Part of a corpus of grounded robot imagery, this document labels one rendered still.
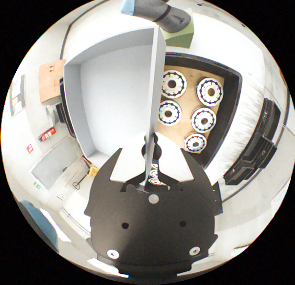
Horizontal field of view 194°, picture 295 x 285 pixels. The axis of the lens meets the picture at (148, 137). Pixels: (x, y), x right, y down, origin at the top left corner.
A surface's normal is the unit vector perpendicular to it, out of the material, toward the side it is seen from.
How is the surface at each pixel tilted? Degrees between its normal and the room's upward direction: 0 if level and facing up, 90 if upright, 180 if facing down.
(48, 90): 79
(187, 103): 0
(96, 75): 2
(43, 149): 90
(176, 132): 0
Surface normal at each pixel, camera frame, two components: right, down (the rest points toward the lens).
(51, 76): 0.87, 0.32
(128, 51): -0.31, 0.51
